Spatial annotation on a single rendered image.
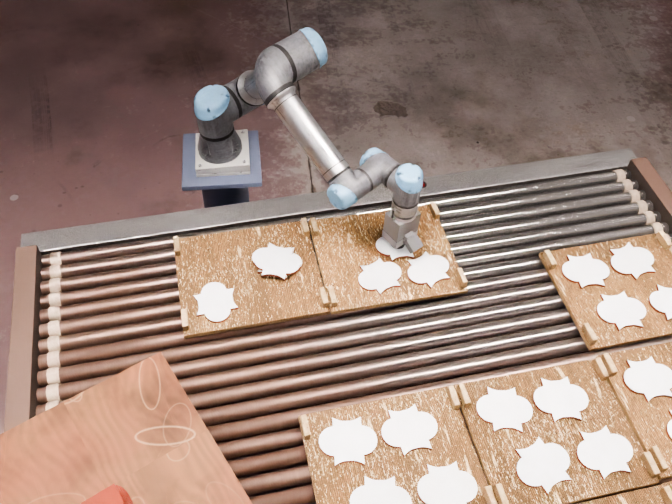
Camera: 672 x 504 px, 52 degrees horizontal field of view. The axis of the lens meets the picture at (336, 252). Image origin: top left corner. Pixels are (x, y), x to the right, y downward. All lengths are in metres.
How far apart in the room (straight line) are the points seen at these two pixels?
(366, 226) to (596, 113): 2.46
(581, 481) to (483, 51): 3.27
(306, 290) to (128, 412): 0.61
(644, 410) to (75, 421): 1.42
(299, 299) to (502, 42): 3.11
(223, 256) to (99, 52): 2.70
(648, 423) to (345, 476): 0.80
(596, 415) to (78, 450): 1.28
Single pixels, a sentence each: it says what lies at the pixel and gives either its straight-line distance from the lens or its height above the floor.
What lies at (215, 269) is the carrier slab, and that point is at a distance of 2.05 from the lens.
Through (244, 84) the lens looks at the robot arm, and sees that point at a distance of 2.28.
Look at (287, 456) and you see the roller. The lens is 1.76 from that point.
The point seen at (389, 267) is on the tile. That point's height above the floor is 0.95.
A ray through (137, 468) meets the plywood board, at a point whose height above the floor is 1.04.
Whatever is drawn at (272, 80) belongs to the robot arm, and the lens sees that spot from 1.89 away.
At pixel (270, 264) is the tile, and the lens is 2.01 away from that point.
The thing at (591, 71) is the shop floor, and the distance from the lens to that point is 4.69.
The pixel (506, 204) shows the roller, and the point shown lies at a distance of 2.33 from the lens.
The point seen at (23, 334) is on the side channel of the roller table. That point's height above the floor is 0.95.
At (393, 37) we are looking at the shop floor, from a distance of 4.63.
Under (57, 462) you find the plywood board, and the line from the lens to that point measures 1.72.
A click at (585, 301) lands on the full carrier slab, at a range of 2.13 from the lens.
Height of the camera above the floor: 2.55
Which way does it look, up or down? 51 degrees down
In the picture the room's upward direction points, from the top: 4 degrees clockwise
